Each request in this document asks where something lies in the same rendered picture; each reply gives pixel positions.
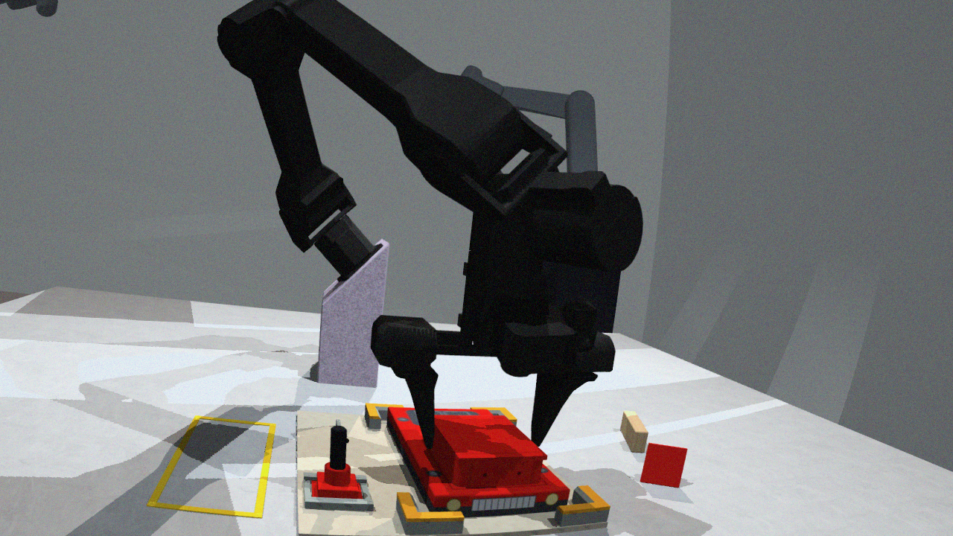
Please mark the tan rectangular block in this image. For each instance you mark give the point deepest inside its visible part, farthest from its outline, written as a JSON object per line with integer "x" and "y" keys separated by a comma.
{"x": 634, "y": 432}

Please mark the red toy car body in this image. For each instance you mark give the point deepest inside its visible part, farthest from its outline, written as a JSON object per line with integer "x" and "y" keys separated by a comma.
{"x": 440, "y": 495}

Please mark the red block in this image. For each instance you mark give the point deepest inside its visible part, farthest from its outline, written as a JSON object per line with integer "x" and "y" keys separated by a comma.
{"x": 663, "y": 465}

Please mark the yellow rectangular frame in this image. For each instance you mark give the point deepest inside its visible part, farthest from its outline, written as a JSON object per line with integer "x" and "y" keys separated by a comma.
{"x": 259, "y": 506}

